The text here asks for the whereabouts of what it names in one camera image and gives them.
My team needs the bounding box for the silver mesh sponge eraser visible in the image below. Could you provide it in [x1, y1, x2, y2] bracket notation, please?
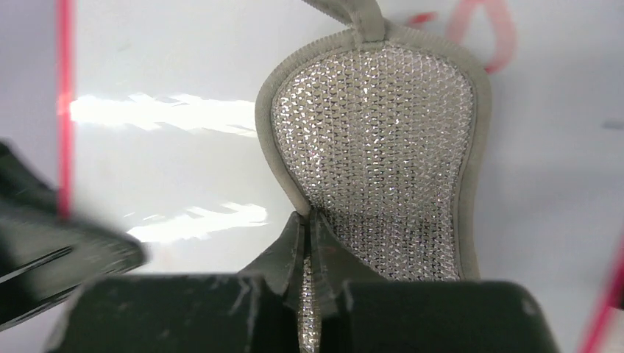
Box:
[255, 1, 492, 352]

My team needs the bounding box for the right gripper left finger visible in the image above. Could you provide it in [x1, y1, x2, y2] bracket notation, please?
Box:
[45, 213, 305, 352]

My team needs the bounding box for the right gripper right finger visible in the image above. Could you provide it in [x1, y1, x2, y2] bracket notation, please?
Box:
[309, 210, 557, 353]

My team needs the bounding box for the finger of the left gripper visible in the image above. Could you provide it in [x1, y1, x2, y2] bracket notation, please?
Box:
[1, 143, 146, 330]

